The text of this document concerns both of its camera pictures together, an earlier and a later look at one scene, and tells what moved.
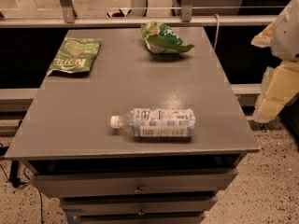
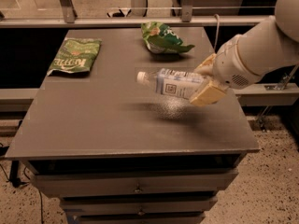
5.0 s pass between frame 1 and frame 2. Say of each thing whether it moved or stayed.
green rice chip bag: stayed
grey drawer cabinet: stayed
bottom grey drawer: stayed
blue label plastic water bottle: moved
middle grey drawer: stayed
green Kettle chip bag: stayed
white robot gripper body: moved
